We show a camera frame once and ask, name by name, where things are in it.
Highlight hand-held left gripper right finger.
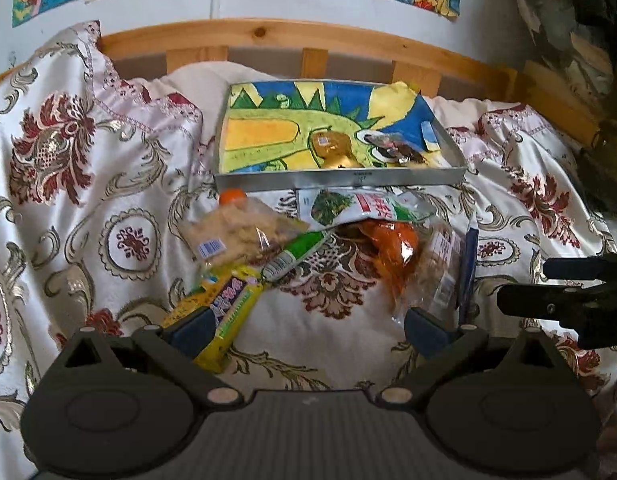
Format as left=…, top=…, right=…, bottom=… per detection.
left=375, top=307, right=581, bottom=411

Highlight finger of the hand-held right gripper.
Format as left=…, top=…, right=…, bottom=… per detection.
left=543, top=257, right=617, bottom=282
left=497, top=282, right=606, bottom=322

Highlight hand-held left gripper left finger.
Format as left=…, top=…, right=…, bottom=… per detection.
left=41, top=307, right=245, bottom=411

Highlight yellow snack bar packet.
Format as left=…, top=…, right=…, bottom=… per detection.
left=161, top=265, right=266, bottom=373

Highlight blue stick packet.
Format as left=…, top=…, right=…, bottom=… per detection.
left=455, top=210, right=481, bottom=326

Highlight orange red snack packet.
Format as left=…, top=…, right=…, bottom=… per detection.
left=358, top=217, right=421, bottom=311

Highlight clear cracker bag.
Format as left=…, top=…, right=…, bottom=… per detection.
left=178, top=200, right=309, bottom=268

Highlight green stick packet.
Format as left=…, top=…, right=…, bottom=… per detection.
left=261, top=227, right=334, bottom=283

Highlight green white vegetable packet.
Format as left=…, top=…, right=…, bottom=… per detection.
left=296, top=187, right=434, bottom=226

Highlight small orange tangerine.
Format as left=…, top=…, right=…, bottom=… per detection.
left=218, top=188, right=249, bottom=208

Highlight silver metal tray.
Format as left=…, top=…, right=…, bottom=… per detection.
left=214, top=79, right=467, bottom=193

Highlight dark cloth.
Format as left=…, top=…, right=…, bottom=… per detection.
left=573, top=120, right=617, bottom=261

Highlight floral satin blanket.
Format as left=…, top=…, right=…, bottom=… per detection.
left=0, top=20, right=617, bottom=480

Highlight wooden side board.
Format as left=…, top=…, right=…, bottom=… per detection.
left=518, top=60, right=606, bottom=133

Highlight dark candy wrappers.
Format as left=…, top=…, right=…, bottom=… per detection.
left=361, top=130, right=429, bottom=166

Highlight gold wrapped snack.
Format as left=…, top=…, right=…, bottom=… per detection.
left=308, top=130, right=364, bottom=170

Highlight colourful drawing tray liner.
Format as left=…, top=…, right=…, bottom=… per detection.
left=223, top=80, right=441, bottom=171

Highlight leaf patterned cloth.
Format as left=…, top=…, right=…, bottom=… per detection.
left=505, top=0, right=617, bottom=111

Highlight cream pillow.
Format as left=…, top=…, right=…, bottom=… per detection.
left=123, top=60, right=494, bottom=121

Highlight wooden bed headboard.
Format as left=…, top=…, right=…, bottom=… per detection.
left=0, top=17, right=519, bottom=103

